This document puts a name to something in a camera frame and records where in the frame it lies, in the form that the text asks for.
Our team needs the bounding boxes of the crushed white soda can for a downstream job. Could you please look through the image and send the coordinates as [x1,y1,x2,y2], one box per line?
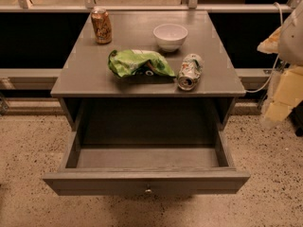
[177,54,204,91]

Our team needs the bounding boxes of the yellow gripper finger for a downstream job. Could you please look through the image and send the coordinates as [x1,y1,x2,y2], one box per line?
[261,65,303,127]
[257,27,281,54]

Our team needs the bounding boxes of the orange soda can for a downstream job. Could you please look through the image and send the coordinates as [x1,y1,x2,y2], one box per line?
[91,7,112,44]

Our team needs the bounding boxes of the white cable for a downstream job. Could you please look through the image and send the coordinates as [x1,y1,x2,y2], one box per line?
[244,1,284,95]

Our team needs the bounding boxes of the open grey top drawer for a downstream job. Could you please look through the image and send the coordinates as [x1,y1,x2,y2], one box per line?
[43,98,250,196]

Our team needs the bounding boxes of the grey wooden cabinet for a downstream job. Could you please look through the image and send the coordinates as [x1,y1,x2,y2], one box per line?
[50,9,247,131]

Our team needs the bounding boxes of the white ceramic bowl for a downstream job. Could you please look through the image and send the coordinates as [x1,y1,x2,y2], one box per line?
[153,24,188,52]

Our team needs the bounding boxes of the green rice chip bag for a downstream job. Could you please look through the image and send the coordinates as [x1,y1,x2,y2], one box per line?
[108,49,175,79]

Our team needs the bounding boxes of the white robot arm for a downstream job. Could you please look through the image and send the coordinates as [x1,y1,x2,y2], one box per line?
[257,1,303,128]

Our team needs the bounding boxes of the metal drawer knob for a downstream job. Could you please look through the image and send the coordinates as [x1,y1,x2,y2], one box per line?
[145,188,152,194]

